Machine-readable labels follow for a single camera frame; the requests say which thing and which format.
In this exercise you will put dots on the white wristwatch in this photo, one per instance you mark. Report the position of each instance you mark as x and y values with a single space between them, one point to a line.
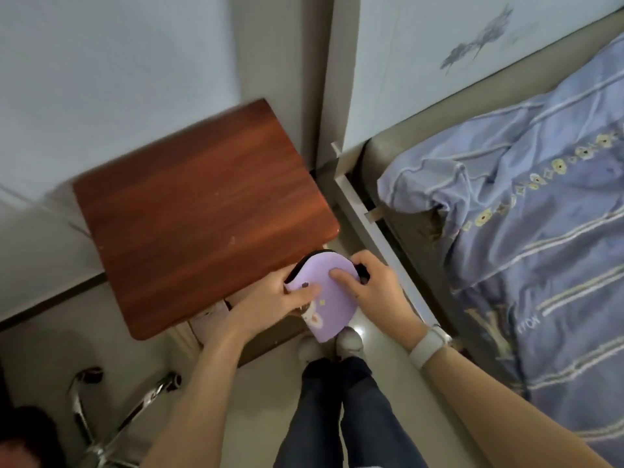
430 345

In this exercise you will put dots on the person's left thumb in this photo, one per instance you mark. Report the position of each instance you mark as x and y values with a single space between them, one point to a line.
304 293

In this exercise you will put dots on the blue striped bedsheet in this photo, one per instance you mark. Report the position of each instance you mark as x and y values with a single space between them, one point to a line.
526 248

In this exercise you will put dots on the person's right forearm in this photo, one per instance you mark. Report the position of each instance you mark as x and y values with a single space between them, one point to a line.
512 409

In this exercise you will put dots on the brown wooden nightstand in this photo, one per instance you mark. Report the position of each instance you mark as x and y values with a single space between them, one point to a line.
200 216

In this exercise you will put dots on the purple zip pouch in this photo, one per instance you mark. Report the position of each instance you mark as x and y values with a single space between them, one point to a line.
321 299

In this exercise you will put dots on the chrome office chair base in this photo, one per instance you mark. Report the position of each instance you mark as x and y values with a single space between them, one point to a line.
122 414

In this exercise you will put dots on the person's right white shoe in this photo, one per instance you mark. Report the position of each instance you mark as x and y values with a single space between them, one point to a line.
350 342

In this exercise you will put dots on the person's left forearm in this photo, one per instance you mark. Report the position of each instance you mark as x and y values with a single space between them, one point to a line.
192 399

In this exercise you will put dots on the person's left hand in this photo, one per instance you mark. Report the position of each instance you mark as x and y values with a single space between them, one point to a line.
263 301

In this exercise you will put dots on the person's white shoe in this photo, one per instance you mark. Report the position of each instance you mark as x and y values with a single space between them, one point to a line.
309 348
350 342

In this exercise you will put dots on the person's right hand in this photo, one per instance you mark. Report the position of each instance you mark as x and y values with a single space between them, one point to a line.
385 297

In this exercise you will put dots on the person's left white shoe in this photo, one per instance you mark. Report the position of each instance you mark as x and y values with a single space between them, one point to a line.
309 348

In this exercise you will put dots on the person's legs in jeans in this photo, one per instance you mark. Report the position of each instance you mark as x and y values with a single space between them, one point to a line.
341 414

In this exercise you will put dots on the grey bed frame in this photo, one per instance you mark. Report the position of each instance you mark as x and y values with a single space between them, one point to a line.
424 229

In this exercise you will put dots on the person's right thumb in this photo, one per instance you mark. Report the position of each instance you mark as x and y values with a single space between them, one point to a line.
345 280

